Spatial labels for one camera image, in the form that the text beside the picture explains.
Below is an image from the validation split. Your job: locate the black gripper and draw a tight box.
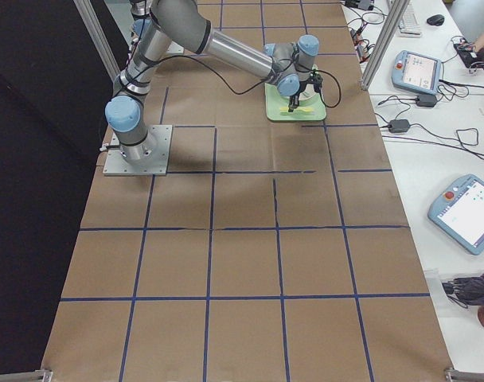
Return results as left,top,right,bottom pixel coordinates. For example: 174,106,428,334
288,90,303,113

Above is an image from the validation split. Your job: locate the yellow plastic fork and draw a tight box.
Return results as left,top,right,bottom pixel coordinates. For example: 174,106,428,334
279,107,314,114

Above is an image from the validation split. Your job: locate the white round plate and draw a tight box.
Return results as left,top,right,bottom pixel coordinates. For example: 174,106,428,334
299,88,317,102

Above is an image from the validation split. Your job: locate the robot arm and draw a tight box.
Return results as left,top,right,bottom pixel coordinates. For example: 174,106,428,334
105,1,322,165

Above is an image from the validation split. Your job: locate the light green tray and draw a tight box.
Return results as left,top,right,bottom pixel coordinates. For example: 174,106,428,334
264,80,326,123

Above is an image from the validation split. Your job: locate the black power brick near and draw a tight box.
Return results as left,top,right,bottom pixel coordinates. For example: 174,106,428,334
388,119,411,134

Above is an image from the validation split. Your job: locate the black power brick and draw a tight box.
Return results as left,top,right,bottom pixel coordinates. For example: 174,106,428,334
415,94,438,108
388,119,411,134

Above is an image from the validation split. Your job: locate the far teach pendant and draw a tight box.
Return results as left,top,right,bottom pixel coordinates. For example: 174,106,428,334
391,50,442,95

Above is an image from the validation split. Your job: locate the teach pendant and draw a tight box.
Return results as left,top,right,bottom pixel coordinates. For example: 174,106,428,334
391,50,442,95
427,174,484,255

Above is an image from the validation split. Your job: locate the black power brick far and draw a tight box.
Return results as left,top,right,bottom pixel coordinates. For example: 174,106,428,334
415,94,438,108

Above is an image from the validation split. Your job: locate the white keyboard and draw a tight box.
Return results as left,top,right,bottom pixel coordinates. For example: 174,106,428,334
397,2,422,38

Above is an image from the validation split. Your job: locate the black computer mouse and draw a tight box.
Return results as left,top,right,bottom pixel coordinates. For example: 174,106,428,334
426,14,445,26

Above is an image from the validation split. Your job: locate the near teach pendant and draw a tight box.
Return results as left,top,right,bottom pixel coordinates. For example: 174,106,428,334
427,174,484,255

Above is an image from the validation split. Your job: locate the black curtain panel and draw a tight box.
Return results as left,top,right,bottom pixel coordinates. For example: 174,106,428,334
0,1,112,374

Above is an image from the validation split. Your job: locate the folded dark umbrella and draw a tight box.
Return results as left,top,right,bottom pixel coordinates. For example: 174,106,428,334
442,273,484,309

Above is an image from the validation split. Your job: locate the black corrugated cable right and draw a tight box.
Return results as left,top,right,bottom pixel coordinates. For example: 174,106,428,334
154,53,342,108

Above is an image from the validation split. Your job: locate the aluminium frame post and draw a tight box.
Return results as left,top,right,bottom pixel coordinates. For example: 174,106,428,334
361,0,409,91
74,0,120,81

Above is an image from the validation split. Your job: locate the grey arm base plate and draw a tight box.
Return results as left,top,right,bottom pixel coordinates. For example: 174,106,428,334
103,125,173,176

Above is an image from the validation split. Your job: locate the aluminium frame post left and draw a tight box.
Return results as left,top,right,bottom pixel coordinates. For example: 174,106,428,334
74,0,120,81

